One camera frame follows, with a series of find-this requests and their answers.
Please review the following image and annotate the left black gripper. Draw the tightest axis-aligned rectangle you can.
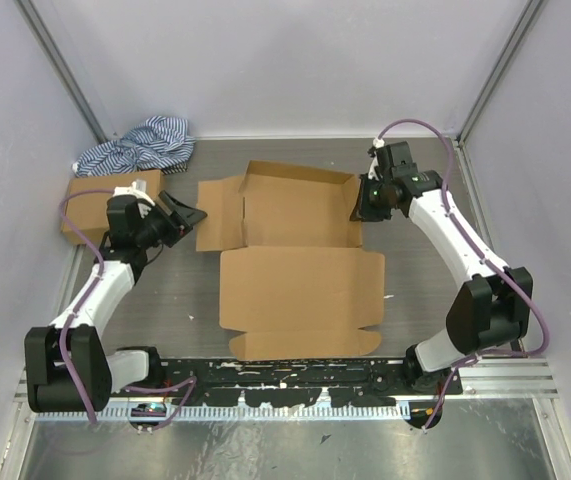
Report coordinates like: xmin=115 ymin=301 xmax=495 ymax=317
xmin=136 ymin=190 xmax=207 ymax=249

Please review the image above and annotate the brown cardboard box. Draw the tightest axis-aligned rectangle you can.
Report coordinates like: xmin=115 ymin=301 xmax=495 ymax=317
xmin=65 ymin=170 xmax=164 ymax=246
xmin=196 ymin=161 xmax=385 ymax=361

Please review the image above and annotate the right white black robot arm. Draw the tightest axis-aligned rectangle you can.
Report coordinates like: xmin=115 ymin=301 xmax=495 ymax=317
xmin=350 ymin=171 xmax=533 ymax=395

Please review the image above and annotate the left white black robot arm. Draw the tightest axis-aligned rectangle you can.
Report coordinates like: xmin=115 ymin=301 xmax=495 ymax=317
xmin=24 ymin=185 xmax=207 ymax=421

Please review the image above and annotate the closed brown cardboard box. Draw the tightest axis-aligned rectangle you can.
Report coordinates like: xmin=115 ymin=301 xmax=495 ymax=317
xmin=65 ymin=170 xmax=164 ymax=246

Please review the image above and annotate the blue striped crumpled cloth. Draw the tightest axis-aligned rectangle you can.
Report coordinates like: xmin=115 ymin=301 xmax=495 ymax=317
xmin=72 ymin=116 xmax=196 ymax=178

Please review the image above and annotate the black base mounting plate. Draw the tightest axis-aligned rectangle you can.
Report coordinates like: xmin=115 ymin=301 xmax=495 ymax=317
xmin=107 ymin=357 xmax=465 ymax=407

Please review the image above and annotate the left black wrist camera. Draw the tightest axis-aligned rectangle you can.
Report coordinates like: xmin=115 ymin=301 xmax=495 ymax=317
xmin=107 ymin=179 xmax=155 ymax=237

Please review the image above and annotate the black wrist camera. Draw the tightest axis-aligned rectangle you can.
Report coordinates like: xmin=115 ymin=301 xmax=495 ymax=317
xmin=107 ymin=179 xmax=155 ymax=237
xmin=367 ymin=139 xmax=418 ymax=181

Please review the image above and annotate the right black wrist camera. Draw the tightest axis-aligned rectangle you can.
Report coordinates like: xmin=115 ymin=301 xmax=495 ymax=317
xmin=367 ymin=139 xmax=418 ymax=181

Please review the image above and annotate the white slotted cable duct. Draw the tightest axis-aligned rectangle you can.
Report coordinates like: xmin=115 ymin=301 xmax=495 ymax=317
xmin=37 ymin=402 xmax=411 ymax=422

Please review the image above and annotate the left aluminium corner post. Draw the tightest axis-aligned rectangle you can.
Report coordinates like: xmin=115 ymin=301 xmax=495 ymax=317
xmin=14 ymin=0 xmax=108 ymax=143

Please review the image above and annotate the aluminium corner post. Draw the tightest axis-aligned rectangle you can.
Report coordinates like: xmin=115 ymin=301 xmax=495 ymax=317
xmin=14 ymin=0 xmax=108 ymax=143
xmin=456 ymin=0 xmax=548 ymax=147

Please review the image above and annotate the aluminium front rail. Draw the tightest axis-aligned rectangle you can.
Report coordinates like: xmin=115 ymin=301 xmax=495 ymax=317
xmin=13 ymin=357 xmax=560 ymax=401

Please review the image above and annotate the right aluminium corner post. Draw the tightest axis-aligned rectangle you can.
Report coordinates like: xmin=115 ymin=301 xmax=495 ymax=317
xmin=456 ymin=0 xmax=548 ymax=147

